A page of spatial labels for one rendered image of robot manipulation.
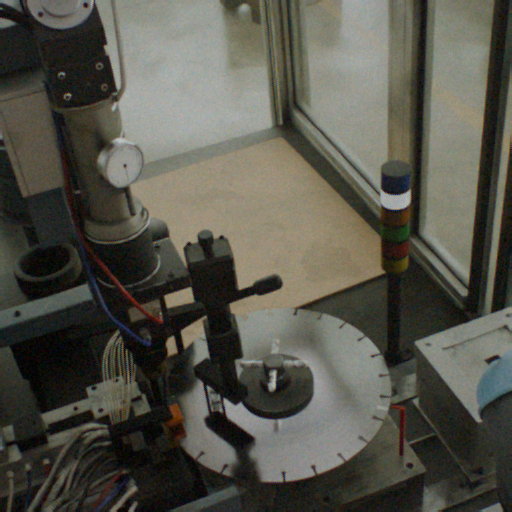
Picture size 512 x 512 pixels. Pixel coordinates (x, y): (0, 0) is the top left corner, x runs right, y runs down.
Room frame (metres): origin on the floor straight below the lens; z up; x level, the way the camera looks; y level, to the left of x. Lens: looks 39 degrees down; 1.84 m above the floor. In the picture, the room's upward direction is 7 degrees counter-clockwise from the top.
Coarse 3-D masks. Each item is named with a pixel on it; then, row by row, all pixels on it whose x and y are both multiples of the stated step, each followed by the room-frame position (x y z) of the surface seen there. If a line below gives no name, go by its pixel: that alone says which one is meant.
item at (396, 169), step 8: (384, 168) 1.02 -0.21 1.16; (392, 168) 1.01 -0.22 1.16; (400, 168) 1.01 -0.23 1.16; (408, 168) 1.01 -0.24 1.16; (384, 176) 1.00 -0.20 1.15; (392, 176) 0.99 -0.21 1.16; (400, 176) 0.99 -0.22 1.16; (408, 176) 1.00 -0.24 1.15; (384, 184) 1.00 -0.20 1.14; (392, 184) 0.99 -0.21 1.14; (400, 184) 0.99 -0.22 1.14; (408, 184) 1.00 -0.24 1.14; (392, 192) 0.99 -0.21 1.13; (400, 192) 0.99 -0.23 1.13
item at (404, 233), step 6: (408, 222) 1.00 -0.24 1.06; (384, 228) 1.00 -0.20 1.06; (390, 228) 0.99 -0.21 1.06; (396, 228) 0.99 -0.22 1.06; (402, 228) 0.99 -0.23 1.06; (408, 228) 1.00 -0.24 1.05; (384, 234) 1.00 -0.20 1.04; (390, 234) 0.99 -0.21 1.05; (396, 234) 0.99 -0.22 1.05; (402, 234) 0.99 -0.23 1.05; (408, 234) 1.00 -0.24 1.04; (384, 240) 1.00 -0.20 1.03; (390, 240) 1.00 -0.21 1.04; (396, 240) 0.99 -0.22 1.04; (402, 240) 0.99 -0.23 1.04
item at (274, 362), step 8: (272, 344) 0.84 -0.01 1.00; (272, 352) 0.82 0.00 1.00; (264, 360) 0.80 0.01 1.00; (272, 360) 0.80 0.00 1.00; (280, 360) 0.80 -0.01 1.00; (296, 360) 0.80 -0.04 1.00; (304, 360) 0.80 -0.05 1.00; (248, 368) 0.80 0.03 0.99; (256, 368) 0.80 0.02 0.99; (264, 368) 0.80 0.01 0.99; (272, 368) 0.79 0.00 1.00; (280, 368) 0.79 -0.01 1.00; (272, 376) 0.77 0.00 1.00; (280, 376) 0.79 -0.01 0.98; (272, 384) 0.76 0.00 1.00
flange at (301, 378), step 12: (288, 360) 0.84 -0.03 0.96; (252, 372) 0.82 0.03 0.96; (288, 372) 0.80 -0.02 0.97; (300, 372) 0.81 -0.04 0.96; (252, 384) 0.80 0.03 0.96; (264, 384) 0.79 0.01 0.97; (276, 384) 0.78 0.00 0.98; (288, 384) 0.79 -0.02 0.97; (300, 384) 0.79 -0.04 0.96; (312, 384) 0.79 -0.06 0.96; (252, 396) 0.78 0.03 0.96; (264, 396) 0.77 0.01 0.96; (276, 396) 0.77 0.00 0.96; (288, 396) 0.77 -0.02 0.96; (300, 396) 0.77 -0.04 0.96; (252, 408) 0.76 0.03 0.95; (264, 408) 0.75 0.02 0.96; (276, 408) 0.75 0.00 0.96; (288, 408) 0.75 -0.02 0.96
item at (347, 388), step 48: (240, 336) 0.91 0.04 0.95; (288, 336) 0.90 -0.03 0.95; (336, 336) 0.89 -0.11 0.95; (192, 384) 0.82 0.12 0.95; (336, 384) 0.79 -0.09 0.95; (384, 384) 0.78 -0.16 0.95; (192, 432) 0.74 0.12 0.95; (240, 432) 0.72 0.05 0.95; (288, 432) 0.71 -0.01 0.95; (336, 432) 0.70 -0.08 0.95; (288, 480) 0.64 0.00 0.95
